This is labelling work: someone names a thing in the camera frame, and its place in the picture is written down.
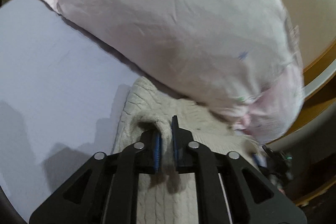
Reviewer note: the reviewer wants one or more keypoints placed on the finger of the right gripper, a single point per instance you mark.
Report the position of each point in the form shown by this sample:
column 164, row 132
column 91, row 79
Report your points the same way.
column 278, row 166

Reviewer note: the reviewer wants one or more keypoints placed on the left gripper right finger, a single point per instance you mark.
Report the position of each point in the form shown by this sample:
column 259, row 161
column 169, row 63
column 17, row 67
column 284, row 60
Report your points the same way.
column 229, row 189

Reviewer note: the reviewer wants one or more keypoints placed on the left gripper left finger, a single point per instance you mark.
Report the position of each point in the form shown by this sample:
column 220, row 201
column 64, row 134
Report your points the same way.
column 104, row 189

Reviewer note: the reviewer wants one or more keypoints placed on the beige cable-knit sweater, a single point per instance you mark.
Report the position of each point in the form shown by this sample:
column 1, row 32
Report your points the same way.
column 169, row 197

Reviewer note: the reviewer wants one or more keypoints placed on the lavender bed sheet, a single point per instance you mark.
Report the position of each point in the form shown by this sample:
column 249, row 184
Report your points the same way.
column 62, row 94

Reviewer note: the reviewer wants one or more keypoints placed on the pink floral left pillow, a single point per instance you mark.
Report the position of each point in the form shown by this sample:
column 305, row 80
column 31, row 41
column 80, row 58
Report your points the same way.
column 240, row 58

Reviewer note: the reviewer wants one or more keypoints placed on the wooden bed frame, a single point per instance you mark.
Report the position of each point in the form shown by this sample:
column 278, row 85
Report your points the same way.
column 319, row 99

